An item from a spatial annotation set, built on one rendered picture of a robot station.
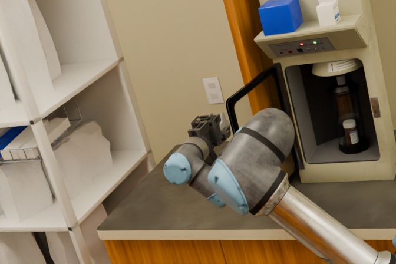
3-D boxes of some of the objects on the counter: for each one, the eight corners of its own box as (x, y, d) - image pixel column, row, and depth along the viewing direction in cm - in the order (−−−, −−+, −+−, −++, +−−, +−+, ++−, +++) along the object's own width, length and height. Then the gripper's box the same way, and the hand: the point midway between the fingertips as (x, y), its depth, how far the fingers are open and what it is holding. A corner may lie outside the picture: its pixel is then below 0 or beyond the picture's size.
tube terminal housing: (319, 151, 277) (274, -51, 252) (406, 146, 262) (369, -70, 237) (300, 183, 257) (250, -34, 231) (394, 180, 242) (352, -53, 217)
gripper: (207, 129, 202) (234, 99, 219) (178, 132, 206) (207, 102, 224) (214, 158, 205) (241, 126, 222) (186, 159, 209) (214, 128, 226)
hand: (225, 124), depth 223 cm, fingers closed
